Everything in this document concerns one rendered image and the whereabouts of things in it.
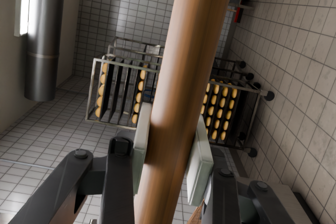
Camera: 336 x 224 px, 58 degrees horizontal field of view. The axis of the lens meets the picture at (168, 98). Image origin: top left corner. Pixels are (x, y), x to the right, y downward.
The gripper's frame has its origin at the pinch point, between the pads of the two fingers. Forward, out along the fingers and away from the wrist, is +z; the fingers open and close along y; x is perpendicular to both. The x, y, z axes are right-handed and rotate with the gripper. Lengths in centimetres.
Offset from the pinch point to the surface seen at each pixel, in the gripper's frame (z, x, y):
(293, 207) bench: 143, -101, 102
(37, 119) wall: 305, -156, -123
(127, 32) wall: 499, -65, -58
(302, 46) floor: 242, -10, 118
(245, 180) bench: 165, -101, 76
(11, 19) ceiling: 274, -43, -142
